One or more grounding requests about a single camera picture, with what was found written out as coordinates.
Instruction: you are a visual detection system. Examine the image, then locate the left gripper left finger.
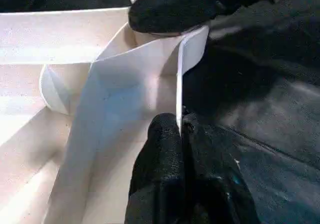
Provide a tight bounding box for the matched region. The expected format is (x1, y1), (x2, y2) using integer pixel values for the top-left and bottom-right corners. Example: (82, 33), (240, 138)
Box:
(125, 112), (188, 224)

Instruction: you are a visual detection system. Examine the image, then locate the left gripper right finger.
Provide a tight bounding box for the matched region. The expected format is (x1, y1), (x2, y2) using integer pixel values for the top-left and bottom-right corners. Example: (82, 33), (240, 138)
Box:
(181, 113), (261, 224)

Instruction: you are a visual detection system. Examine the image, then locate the white plastic table top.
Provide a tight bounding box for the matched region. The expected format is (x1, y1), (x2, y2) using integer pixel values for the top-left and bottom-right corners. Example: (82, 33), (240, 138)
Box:
(0, 6), (210, 224)

